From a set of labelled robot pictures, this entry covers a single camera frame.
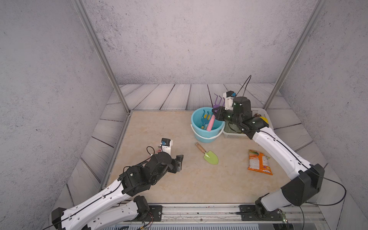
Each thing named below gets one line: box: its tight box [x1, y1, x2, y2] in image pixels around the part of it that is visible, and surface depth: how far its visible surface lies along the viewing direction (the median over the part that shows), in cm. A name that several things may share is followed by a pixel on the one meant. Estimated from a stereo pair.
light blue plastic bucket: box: [190, 106, 226, 144], surface depth 93 cm
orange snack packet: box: [247, 149, 274, 176], surface depth 88 cm
